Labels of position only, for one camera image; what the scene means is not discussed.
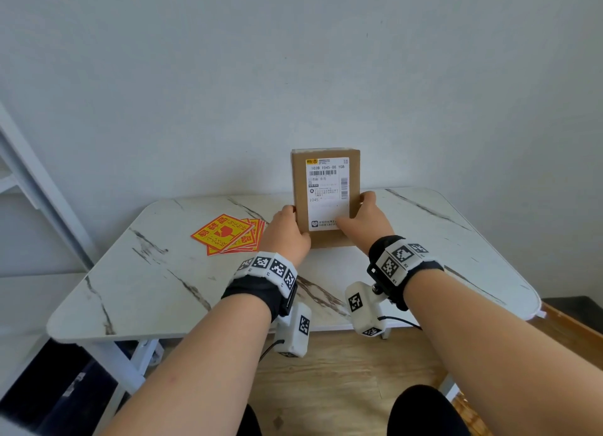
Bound black bag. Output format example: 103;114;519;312
0;338;135;429

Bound brown cardboard box white label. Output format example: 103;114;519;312
291;148;361;249

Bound black mat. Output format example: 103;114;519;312
542;296;603;336

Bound person's left hand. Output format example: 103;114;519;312
259;205;312;268

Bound pile of yellow red stickers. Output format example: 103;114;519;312
190;213;267;257

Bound person's right hand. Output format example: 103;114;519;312
336;191;396;257

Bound person's black trousers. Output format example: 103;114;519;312
235;384;472;436

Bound black wristband with marker tags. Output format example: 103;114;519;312
221;251;299;323
367;235;445;312

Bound person's right forearm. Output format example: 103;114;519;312
402;268;603;436

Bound white metal rack frame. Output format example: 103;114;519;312
0;102;101;274

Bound person's left forearm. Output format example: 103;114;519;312
96;293;273;436

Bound black camera cable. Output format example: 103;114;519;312
379;315;423;331
258;339;284;364

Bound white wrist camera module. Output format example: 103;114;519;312
344;280;388;338
273;301;313;359

